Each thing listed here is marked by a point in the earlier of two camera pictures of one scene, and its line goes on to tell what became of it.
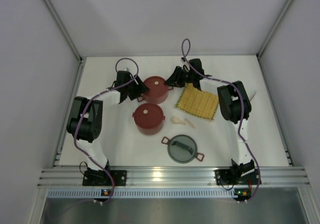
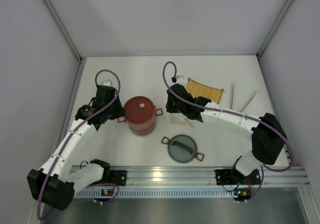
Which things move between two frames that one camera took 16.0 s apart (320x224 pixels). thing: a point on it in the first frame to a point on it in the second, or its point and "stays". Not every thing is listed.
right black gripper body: [178, 76] to [171, 104]
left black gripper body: [136, 89] to [116, 107]
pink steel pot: [155, 100] to [141, 112]
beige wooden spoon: [177, 120] stays
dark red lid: [156, 86] to [139, 109]
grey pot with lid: [182, 148] stays
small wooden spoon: [189, 122] stays
